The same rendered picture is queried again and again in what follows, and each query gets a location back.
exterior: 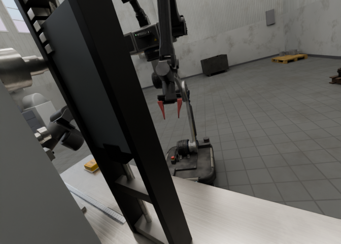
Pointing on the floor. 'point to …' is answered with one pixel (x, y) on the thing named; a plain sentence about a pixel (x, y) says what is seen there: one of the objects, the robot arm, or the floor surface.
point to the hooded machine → (39, 107)
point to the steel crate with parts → (214, 64)
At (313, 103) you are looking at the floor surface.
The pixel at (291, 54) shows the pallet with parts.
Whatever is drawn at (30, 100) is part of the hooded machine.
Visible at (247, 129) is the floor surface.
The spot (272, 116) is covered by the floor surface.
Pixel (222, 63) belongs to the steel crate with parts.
